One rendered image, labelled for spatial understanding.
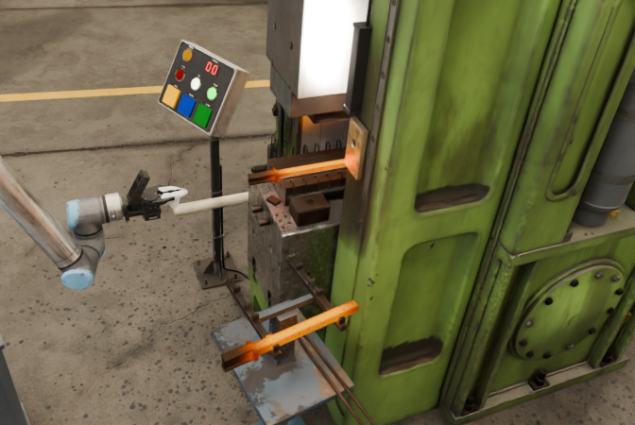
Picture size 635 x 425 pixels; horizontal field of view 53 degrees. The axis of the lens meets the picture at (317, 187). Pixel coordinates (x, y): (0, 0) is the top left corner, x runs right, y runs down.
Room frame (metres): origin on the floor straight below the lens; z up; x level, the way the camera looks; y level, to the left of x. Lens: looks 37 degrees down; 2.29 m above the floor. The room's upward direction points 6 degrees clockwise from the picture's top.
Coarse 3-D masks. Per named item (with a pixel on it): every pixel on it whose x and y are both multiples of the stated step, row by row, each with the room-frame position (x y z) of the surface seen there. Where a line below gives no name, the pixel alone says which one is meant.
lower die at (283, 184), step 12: (288, 156) 1.94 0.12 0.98; (300, 156) 1.95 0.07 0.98; (312, 156) 1.95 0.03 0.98; (324, 156) 1.95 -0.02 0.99; (336, 156) 1.95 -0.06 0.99; (276, 168) 1.84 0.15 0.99; (336, 168) 1.86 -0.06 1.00; (288, 180) 1.77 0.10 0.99; (300, 180) 1.78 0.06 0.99; (312, 180) 1.78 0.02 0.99; (324, 180) 1.79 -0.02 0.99; (336, 180) 1.81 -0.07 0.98; (288, 192) 1.73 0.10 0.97; (300, 192) 1.75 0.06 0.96; (288, 204) 1.73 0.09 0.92
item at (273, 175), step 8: (336, 160) 1.90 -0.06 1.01; (344, 160) 1.91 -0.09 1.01; (272, 168) 1.80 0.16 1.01; (288, 168) 1.82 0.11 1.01; (296, 168) 1.83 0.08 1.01; (304, 168) 1.83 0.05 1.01; (312, 168) 1.83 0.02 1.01; (320, 168) 1.85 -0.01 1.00; (328, 168) 1.86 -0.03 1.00; (248, 176) 1.75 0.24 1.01; (256, 176) 1.75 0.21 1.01; (264, 176) 1.76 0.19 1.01; (272, 176) 1.77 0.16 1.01; (280, 176) 1.78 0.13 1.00
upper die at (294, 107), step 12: (276, 72) 1.85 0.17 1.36; (276, 84) 1.85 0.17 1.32; (276, 96) 1.84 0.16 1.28; (288, 96) 1.74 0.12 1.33; (324, 96) 1.77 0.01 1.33; (336, 96) 1.79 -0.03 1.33; (288, 108) 1.74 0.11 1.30; (300, 108) 1.74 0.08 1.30; (312, 108) 1.76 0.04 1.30; (324, 108) 1.78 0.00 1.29; (336, 108) 1.79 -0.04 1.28
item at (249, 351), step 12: (324, 312) 1.22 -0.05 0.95; (336, 312) 1.23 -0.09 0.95; (348, 312) 1.24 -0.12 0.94; (300, 324) 1.17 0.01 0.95; (312, 324) 1.17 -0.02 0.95; (324, 324) 1.19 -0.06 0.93; (276, 336) 1.12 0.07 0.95; (288, 336) 1.12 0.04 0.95; (300, 336) 1.15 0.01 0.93; (240, 348) 1.06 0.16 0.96; (252, 348) 1.07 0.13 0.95; (264, 348) 1.08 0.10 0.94; (228, 360) 1.02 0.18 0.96; (240, 360) 1.05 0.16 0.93; (252, 360) 1.06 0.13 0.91
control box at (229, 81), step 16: (192, 48) 2.33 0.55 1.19; (176, 64) 2.32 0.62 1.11; (192, 64) 2.28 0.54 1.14; (208, 64) 2.24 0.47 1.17; (224, 64) 2.20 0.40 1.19; (176, 80) 2.28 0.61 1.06; (192, 80) 2.24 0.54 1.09; (208, 80) 2.20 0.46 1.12; (224, 80) 2.16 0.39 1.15; (240, 80) 2.18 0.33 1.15; (160, 96) 2.28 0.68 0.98; (192, 96) 2.20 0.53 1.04; (224, 96) 2.12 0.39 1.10; (176, 112) 2.19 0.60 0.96; (192, 112) 2.16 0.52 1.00; (224, 112) 2.12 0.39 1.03; (208, 128) 2.08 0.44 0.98; (224, 128) 2.11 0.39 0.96
